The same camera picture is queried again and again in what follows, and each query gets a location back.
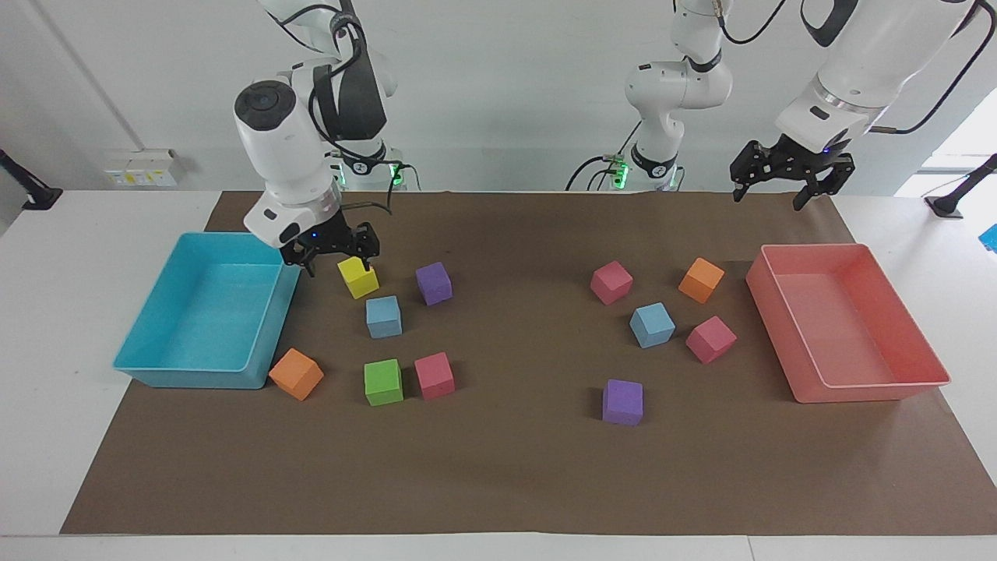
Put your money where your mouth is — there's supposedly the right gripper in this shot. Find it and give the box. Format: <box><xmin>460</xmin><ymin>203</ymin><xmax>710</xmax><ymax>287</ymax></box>
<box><xmin>280</xmin><ymin>213</ymin><xmax>381</xmax><ymax>278</ymax></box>

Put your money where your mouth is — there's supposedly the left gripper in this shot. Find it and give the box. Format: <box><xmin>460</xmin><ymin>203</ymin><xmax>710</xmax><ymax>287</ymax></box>
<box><xmin>729</xmin><ymin>133</ymin><xmax>856</xmax><ymax>212</ymax></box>

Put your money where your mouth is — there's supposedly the yellow block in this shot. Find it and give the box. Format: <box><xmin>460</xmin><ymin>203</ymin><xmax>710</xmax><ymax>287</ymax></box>
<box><xmin>336</xmin><ymin>256</ymin><xmax>380</xmax><ymax>300</ymax></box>

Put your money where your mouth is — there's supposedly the light blue block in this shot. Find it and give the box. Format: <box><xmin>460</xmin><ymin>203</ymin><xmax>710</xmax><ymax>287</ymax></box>
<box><xmin>365</xmin><ymin>295</ymin><xmax>403</xmax><ymax>340</ymax></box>
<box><xmin>629</xmin><ymin>302</ymin><xmax>677</xmax><ymax>349</ymax></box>

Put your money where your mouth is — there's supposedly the purple block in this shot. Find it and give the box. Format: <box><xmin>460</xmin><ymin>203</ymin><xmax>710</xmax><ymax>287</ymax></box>
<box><xmin>415</xmin><ymin>262</ymin><xmax>453</xmax><ymax>306</ymax></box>
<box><xmin>602</xmin><ymin>379</ymin><xmax>645</xmax><ymax>427</ymax></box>

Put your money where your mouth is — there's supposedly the orange block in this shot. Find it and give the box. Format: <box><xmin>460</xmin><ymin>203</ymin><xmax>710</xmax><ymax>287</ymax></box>
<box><xmin>269</xmin><ymin>348</ymin><xmax>325</xmax><ymax>402</ymax></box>
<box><xmin>678</xmin><ymin>257</ymin><xmax>726</xmax><ymax>305</ymax></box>

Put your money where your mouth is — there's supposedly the blue plastic bin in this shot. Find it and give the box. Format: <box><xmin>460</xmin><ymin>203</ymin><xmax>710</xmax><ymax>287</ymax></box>
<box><xmin>113</xmin><ymin>231</ymin><xmax>302</xmax><ymax>390</ymax></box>

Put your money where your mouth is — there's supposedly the green block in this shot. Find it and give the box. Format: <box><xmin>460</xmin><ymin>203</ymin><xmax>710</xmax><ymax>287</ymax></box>
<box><xmin>364</xmin><ymin>358</ymin><xmax>405</xmax><ymax>408</ymax></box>

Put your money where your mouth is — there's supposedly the black stand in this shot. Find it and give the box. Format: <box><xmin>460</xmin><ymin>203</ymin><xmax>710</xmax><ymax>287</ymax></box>
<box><xmin>0</xmin><ymin>148</ymin><xmax>64</xmax><ymax>211</ymax></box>
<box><xmin>925</xmin><ymin>153</ymin><xmax>997</xmax><ymax>218</ymax></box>

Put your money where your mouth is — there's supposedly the pink block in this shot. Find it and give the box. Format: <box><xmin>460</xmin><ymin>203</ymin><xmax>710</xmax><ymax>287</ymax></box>
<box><xmin>414</xmin><ymin>352</ymin><xmax>456</xmax><ymax>401</ymax></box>
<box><xmin>685</xmin><ymin>316</ymin><xmax>738</xmax><ymax>365</ymax></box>
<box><xmin>590</xmin><ymin>260</ymin><xmax>634</xmax><ymax>306</ymax></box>

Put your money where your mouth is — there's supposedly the pink plastic bin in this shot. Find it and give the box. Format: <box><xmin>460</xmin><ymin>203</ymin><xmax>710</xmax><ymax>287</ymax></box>
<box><xmin>745</xmin><ymin>243</ymin><xmax>952</xmax><ymax>404</ymax></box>

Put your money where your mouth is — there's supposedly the white wall socket box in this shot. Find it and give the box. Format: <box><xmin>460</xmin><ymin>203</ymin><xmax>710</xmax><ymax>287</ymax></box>
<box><xmin>104</xmin><ymin>148</ymin><xmax>185</xmax><ymax>189</ymax></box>

